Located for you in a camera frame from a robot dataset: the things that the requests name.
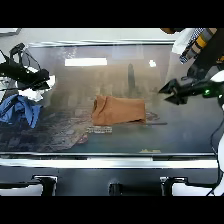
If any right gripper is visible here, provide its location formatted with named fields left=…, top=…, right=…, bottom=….
left=157, top=77, right=206, bottom=106

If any brown garment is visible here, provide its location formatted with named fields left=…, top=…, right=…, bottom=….
left=91, top=94, right=148, bottom=127

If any white garment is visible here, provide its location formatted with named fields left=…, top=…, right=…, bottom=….
left=18, top=66, right=57, bottom=102
left=171, top=28, right=196, bottom=56

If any black garment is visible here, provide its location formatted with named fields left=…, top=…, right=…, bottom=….
left=186, top=29, right=224, bottom=80

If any striped garment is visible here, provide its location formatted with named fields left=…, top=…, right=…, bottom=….
left=179, top=28, right=218, bottom=65

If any blue garment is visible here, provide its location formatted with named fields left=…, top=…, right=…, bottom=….
left=0, top=93, right=44, bottom=130

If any black cable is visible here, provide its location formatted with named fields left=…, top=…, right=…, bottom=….
left=206, top=114, right=224, bottom=197

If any silver frame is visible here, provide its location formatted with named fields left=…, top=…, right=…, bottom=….
left=0, top=153, right=220, bottom=197

